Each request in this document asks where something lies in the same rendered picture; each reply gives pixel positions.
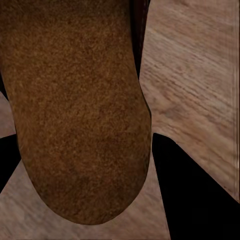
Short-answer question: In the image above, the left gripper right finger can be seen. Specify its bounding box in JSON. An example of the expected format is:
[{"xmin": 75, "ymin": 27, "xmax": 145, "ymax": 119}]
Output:
[{"xmin": 152, "ymin": 133, "xmax": 240, "ymax": 240}]

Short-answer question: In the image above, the sandal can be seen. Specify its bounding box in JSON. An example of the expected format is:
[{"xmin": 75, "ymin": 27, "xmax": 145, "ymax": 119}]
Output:
[{"xmin": 0, "ymin": 0, "xmax": 152, "ymax": 226}]

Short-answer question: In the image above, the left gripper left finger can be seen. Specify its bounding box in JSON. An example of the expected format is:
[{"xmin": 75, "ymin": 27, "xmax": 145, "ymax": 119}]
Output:
[{"xmin": 0, "ymin": 134, "xmax": 22, "ymax": 193}]

